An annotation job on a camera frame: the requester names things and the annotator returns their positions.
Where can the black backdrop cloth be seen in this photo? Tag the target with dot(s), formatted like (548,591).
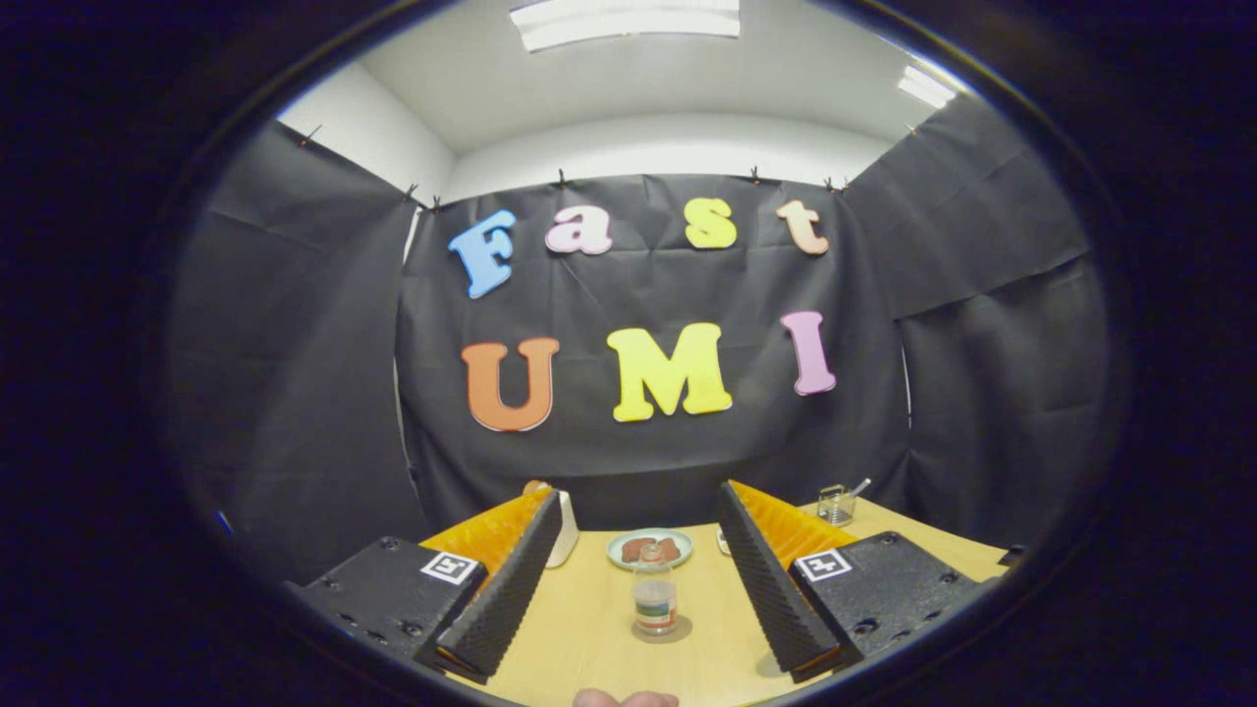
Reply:
(678,295)

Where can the round brown coaster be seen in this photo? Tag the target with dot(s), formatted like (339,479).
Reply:
(683,629)

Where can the long ceiling light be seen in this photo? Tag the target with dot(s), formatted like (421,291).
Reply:
(624,22)

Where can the silver spoon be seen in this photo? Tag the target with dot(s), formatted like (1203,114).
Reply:
(860,486)

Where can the brown meat piece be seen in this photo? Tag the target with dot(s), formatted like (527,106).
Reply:
(633,551)
(670,550)

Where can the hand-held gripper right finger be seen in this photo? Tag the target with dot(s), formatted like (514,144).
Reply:
(771,599)

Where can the clear plastic juice bottle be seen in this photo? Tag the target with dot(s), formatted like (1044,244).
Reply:
(655,609)

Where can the white toaster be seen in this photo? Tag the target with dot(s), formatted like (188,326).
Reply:
(567,535)

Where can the small ceiling light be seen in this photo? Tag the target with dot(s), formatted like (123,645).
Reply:
(926,86)

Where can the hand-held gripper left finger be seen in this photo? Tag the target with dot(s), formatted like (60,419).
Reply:
(511,599)

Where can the pale green plate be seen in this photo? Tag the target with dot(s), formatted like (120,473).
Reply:
(614,552)

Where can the white divided food tray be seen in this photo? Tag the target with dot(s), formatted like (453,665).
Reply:
(724,541)

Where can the wooden table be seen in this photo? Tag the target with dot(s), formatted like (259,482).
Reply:
(589,638)

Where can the black table clamp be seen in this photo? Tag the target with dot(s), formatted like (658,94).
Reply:
(1011,557)

